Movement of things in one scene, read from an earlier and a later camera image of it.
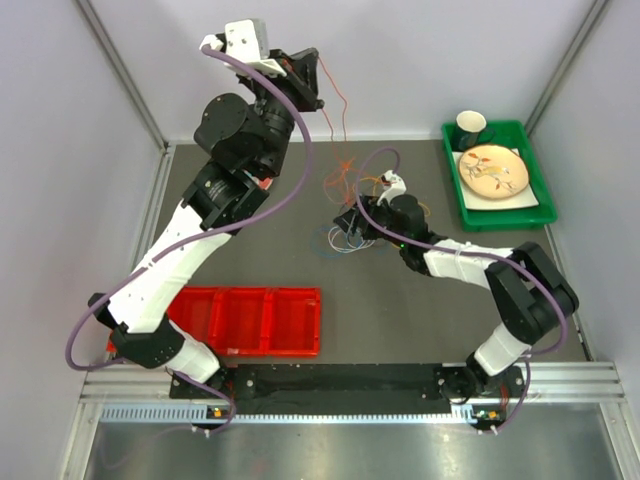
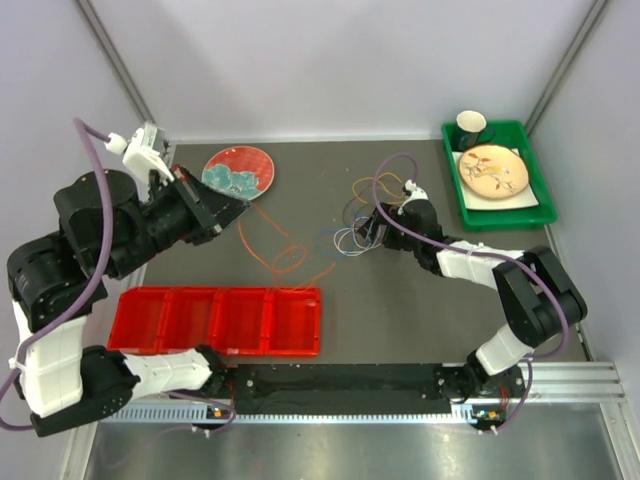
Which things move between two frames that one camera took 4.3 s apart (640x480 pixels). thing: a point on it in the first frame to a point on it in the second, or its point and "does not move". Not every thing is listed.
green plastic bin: x=516 y=134 does not move
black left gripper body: x=293 y=87 to x=168 y=216
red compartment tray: x=249 y=320 does not move
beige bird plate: x=493 y=172 does not move
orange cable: x=338 y=185 to x=294 y=267
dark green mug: x=471 y=130 does not move
